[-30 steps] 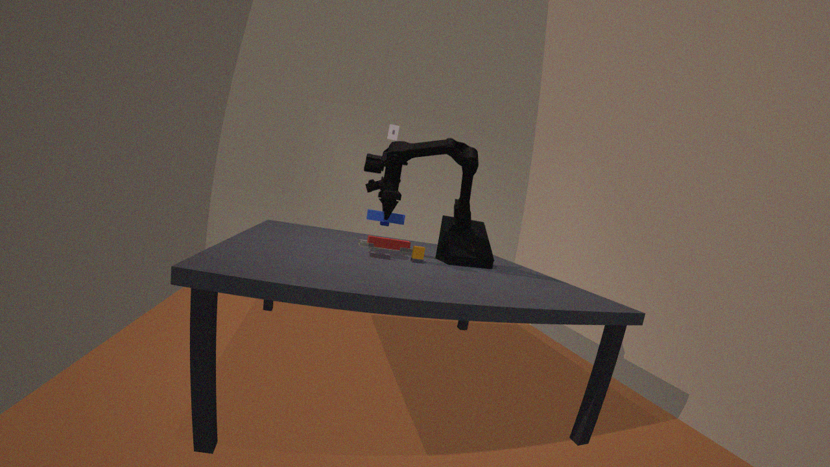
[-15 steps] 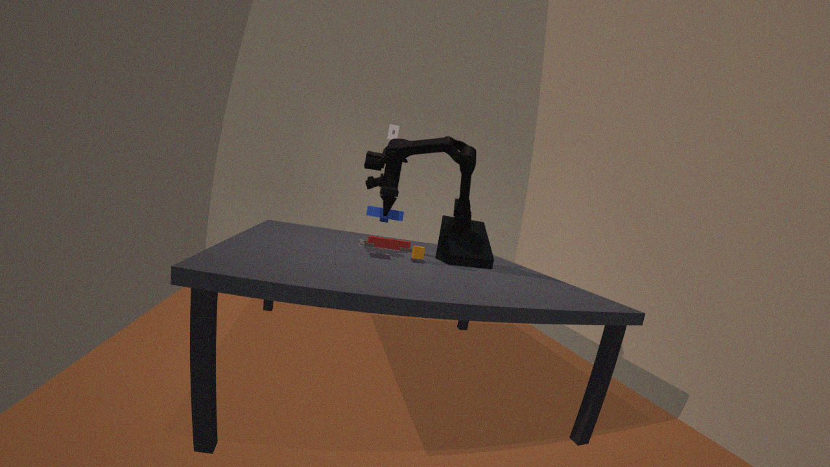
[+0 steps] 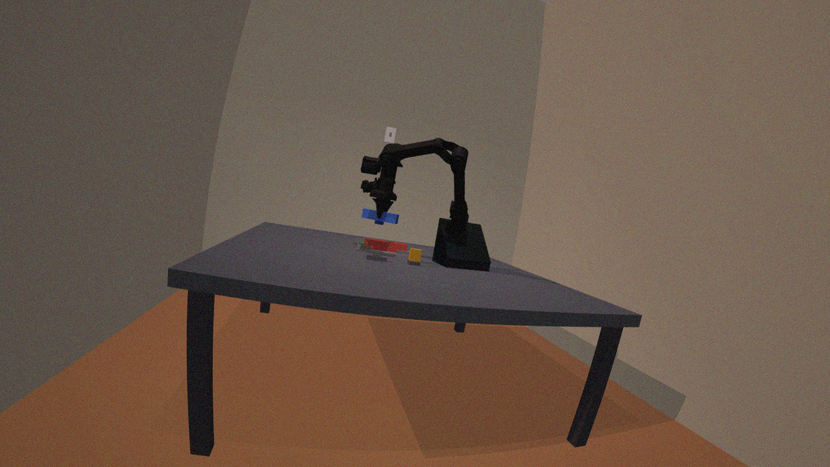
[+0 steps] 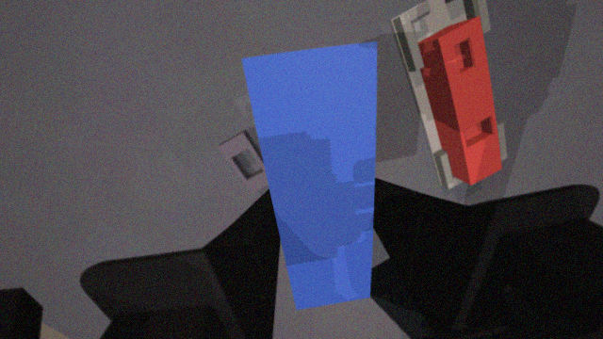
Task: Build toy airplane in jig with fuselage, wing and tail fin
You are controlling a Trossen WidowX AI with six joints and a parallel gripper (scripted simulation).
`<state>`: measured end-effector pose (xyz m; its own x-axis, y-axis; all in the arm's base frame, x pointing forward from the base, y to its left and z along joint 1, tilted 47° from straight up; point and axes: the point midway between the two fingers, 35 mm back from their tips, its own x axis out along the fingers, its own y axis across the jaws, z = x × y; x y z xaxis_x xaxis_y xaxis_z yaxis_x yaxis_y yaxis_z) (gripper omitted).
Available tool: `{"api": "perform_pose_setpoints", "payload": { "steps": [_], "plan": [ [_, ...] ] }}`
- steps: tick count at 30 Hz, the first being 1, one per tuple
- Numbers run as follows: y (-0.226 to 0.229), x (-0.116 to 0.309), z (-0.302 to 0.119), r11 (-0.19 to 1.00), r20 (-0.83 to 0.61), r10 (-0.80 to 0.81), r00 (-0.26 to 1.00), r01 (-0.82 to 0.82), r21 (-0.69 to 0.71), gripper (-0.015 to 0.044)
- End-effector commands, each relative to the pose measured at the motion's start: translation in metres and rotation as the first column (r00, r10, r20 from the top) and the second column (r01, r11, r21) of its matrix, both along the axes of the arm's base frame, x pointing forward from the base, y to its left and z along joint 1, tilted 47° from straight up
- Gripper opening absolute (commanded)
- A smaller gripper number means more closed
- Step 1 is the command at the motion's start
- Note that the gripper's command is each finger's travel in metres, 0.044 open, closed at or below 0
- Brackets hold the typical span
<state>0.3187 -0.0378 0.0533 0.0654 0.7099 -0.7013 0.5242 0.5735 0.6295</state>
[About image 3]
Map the red long block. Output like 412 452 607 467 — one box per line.
364 238 408 253

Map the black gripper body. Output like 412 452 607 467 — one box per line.
370 176 397 201

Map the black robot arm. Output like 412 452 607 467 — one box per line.
361 138 469 239

